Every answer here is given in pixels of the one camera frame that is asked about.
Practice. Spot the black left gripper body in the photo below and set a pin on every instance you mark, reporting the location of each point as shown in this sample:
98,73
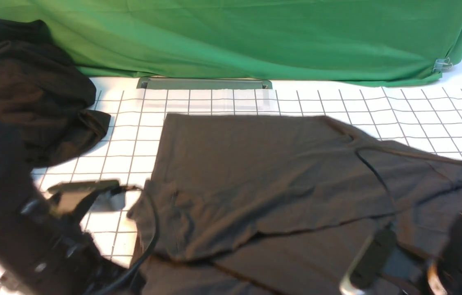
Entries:
49,256

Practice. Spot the gray long sleeve shirt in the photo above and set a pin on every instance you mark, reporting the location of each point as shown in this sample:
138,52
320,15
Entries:
281,205

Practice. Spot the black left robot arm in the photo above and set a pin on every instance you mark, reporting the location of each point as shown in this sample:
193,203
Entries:
19,195

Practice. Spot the black crumpled cloth pile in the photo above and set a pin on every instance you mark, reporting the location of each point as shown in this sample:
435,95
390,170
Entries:
45,97

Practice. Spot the gray metal bar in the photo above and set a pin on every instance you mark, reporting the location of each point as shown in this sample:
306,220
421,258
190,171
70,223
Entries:
163,83

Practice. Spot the green backdrop cloth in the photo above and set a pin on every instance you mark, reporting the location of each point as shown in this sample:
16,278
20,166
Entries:
364,42

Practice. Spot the metal binder clip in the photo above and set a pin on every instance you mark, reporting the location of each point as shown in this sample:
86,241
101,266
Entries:
442,65

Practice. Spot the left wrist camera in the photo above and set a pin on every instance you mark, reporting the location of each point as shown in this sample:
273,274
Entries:
96,196

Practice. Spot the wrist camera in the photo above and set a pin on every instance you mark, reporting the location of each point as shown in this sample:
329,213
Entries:
96,196
365,269

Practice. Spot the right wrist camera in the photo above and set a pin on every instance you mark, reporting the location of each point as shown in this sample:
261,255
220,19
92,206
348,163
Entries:
365,269

